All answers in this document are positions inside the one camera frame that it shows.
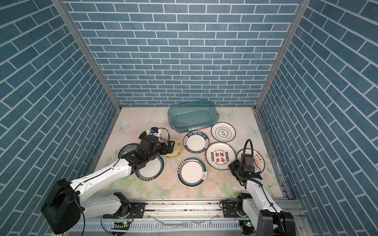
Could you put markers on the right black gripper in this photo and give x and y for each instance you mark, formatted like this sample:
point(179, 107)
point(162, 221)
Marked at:
point(232, 164)

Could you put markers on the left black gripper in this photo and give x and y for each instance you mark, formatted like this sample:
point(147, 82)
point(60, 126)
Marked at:
point(170, 148)

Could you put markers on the green rim Hao Shi plate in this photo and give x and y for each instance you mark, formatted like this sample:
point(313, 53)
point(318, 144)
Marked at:
point(196, 142)

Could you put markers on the white plate red characters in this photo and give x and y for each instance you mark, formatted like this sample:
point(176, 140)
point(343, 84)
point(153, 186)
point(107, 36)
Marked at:
point(219, 155)

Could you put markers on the teal translucent plastic bin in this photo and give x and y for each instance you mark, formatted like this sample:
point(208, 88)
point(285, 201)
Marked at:
point(191, 116)

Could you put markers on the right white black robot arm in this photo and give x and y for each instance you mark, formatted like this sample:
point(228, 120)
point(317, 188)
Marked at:
point(266, 217)

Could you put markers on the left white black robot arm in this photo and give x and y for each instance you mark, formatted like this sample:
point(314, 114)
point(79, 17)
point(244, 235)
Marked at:
point(68, 201)

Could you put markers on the yellow plate with small prints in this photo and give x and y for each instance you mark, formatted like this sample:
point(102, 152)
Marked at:
point(177, 150)

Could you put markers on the white plate orange striped rim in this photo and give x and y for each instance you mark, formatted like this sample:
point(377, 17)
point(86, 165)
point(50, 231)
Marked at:
point(259, 164)

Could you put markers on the cream plate with black patch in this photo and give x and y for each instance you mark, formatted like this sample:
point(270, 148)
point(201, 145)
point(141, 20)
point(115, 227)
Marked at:
point(146, 133)

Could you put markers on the blue patterned small plate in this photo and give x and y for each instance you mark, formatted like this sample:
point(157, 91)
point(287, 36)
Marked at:
point(127, 148)

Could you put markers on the white plate black flower outline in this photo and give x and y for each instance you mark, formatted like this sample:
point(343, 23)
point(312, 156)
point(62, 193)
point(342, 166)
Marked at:
point(223, 132)

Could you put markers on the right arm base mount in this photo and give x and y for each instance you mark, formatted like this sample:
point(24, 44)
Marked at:
point(232, 208)

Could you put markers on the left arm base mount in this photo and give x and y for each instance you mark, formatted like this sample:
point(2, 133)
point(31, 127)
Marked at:
point(133, 210)

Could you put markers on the aluminium front rail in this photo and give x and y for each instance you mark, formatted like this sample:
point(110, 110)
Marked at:
point(163, 216)

